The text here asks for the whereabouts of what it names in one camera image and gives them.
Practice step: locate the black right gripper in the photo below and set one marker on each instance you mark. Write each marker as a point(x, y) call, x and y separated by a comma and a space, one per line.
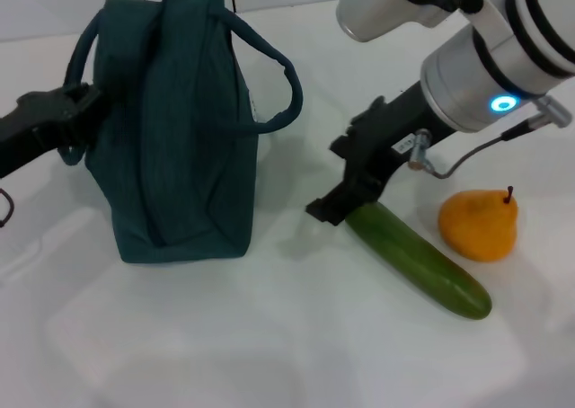
point(395, 120)

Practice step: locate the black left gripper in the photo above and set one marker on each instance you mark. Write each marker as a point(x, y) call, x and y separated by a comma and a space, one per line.
point(22, 134)

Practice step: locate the green cucumber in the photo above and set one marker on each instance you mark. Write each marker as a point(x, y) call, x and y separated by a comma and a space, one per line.
point(418, 259)

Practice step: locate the teal fabric tote bag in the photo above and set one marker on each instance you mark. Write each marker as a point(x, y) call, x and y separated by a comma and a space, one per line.
point(179, 156)

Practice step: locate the orange pear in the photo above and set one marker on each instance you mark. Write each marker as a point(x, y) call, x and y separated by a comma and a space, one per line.
point(478, 228)

